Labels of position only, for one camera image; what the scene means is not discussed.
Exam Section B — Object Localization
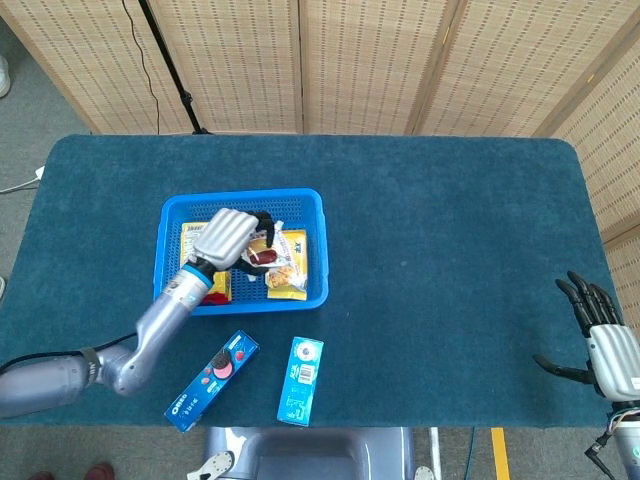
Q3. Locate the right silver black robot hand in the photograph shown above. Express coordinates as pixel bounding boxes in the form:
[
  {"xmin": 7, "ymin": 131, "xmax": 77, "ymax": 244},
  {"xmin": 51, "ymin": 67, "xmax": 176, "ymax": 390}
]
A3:
[{"xmin": 532, "ymin": 271, "xmax": 640, "ymax": 401}]

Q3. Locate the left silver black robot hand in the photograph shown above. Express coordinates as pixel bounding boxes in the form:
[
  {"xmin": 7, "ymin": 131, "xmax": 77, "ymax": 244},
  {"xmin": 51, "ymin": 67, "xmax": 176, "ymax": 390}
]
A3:
[{"xmin": 192, "ymin": 208, "xmax": 279, "ymax": 281}]

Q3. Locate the yellow red snack bag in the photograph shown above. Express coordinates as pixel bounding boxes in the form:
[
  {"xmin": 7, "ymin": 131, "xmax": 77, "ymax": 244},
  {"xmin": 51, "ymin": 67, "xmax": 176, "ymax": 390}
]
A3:
[{"xmin": 179, "ymin": 222, "xmax": 234, "ymax": 305}]

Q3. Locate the white burger picture packet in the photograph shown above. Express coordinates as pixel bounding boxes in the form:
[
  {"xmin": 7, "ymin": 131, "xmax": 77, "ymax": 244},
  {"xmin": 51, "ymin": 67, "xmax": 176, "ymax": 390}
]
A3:
[{"xmin": 239, "ymin": 219, "xmax": 286, "ymax": 275}]

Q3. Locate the yellow cracker bag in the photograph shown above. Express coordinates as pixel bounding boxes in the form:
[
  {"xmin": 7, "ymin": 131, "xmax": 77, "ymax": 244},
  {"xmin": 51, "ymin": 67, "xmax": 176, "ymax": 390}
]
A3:
[{"xmin": 266, "ymin": 228, "xmax": 309, "ymax": 301}]

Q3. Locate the dark blue Oreo box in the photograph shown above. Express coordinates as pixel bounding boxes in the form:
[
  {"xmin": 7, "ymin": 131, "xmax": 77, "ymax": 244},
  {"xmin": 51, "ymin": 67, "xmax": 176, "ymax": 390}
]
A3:
[{"xmin": 163, "ymin": 329, "xmax": 261, "ymax": 434}]

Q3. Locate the light blue cookie box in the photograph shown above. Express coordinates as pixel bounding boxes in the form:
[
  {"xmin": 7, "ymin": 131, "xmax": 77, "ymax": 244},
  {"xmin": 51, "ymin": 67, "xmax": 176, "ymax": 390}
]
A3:
[{"xmin": 276, "ymin": 336, "xmax": 325, "ymax": 428}]

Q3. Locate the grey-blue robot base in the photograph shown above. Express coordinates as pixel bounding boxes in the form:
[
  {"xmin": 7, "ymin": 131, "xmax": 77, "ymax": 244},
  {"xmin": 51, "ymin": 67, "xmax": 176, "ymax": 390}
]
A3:
[{"xmin": 202, "ymin": 426, "xmax": 416, "ymax": 480}]

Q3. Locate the blue plastic perforated basket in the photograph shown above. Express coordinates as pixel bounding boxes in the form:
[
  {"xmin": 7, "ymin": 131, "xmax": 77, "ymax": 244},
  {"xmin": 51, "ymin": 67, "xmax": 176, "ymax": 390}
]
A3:
[{"xmin": 152, "ymin": 187, "xmax": 331, "ymax": 317}]

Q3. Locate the black tripod stand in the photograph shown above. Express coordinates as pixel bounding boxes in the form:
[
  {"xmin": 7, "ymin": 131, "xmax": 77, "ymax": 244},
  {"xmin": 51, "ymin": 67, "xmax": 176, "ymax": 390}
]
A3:
[{"xmin": 138, "ymin": 0, "xmax": 215, "ymax": 136}]

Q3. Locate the teal table cloth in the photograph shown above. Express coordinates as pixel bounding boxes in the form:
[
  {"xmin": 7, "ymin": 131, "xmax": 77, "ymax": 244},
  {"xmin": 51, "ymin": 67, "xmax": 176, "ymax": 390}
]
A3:
[{"xmin": 0, "ymin": 133, "xmax": 617, "ymax": 430}]

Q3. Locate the bamboo folding screen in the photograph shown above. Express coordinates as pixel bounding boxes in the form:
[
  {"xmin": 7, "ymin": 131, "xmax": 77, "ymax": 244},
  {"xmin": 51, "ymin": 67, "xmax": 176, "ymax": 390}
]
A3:
[{"xmin": 0, "ymin": 0, "xmax": 640, "ymax": 321}]

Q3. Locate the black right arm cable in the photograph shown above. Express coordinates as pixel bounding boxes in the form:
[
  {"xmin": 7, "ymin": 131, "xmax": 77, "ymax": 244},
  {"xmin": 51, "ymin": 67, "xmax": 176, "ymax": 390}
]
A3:
[{"xmin": 583, "ymin": 407, "xmax": 626, "ymax": 480}]

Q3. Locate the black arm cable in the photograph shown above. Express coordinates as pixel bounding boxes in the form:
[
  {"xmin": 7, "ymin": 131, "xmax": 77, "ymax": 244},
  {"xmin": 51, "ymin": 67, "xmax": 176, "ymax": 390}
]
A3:
[
  {"xmin": 0, "ymin": 333, "xmax": 139, "ymax": 376},
  {"xmin": 583, "ymin": 407, "xmax": 626, "ymax": 480}
]

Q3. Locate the blue floor cable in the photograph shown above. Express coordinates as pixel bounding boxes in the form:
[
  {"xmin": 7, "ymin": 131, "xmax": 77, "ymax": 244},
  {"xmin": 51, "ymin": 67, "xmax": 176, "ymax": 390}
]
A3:
[{"xmin": 462, "ymin": 427, "xmax": 476, "ymax": 480}]

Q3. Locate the thin black hanging cable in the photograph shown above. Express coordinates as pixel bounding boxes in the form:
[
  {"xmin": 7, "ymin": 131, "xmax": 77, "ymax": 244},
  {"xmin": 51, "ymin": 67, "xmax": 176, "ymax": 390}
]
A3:
[{"xmin": 121, "ymin": 0, "xmax": 161, "ymax": 135}]

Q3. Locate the black left arm strap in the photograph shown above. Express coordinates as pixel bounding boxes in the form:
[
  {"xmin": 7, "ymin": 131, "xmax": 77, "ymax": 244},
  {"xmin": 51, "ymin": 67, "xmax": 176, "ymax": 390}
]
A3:
[{"xmin": 81, "ymin": 347, "xmax": 103, "ymax": 387}]

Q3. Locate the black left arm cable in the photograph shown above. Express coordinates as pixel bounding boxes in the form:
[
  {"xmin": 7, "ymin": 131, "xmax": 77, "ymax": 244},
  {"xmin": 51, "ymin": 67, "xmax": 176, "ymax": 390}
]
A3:
[{"xmin": 0, "ymin": 333, "xmax": 139, "ymax": 376}]

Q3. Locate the white floor cable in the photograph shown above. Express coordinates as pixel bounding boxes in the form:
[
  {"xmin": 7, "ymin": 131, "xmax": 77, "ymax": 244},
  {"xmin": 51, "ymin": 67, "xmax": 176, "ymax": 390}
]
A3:
[{"xmin": 0, "ymin": 177, "xmax": 39, "ymax": 195}]

